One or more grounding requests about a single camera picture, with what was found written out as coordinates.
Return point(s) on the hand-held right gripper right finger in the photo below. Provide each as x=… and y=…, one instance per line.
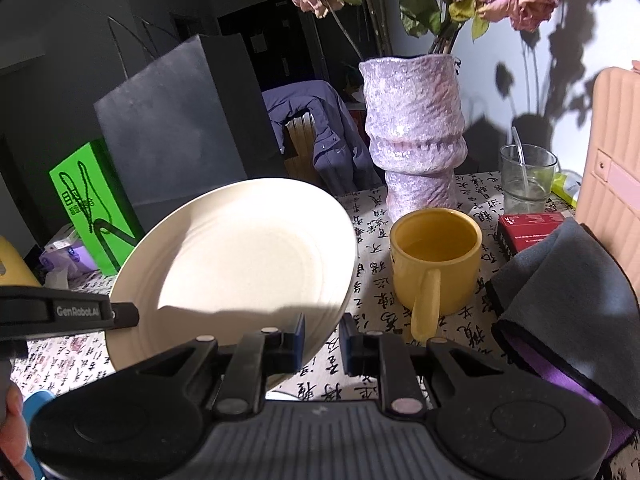
x=350, y=350

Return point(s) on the blue plate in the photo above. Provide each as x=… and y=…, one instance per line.
x=40, y=402

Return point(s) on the green packet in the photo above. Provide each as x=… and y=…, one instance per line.
x=566, y=187

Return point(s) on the person's left hand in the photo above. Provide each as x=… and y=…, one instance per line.
x=12, y=425

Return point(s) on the pink ribbed case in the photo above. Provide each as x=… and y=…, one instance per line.
x=615, y=170

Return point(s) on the wooden chair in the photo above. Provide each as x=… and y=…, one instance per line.
x=300, y=145

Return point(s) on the calligraphy print tablecloth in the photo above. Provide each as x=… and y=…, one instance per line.
x=370, y=265

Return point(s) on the red box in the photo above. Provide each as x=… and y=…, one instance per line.
x=530, y=230

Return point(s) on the purple jacket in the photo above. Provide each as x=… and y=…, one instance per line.
x=330, y=135

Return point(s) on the clear straw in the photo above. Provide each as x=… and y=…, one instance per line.
x=520, y=155

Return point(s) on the yellow mug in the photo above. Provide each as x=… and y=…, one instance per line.
x=435, y=260

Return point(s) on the ribbed cream plate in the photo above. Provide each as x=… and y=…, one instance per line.
x=225, y=260

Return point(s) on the clear drinking glass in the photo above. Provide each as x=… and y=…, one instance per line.
x=527, y=180

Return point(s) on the black paper bag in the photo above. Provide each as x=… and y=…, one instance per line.
x=190, y=125

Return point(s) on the yellow thermos jug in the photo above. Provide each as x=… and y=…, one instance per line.
x=15, y=265

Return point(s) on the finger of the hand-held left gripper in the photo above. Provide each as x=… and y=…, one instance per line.
x=125, y=314

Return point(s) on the green box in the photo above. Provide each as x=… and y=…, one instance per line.
x=90, y=195

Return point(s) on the purple tissue pack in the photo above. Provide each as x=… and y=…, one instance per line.
x=70, y=255

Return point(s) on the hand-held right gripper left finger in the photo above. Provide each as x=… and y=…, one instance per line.
x=299, y=340

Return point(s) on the grey and purple cloth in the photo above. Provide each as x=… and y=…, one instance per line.
x=570, y=300

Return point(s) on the purple textured vase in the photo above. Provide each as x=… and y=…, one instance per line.
x=412, y=125

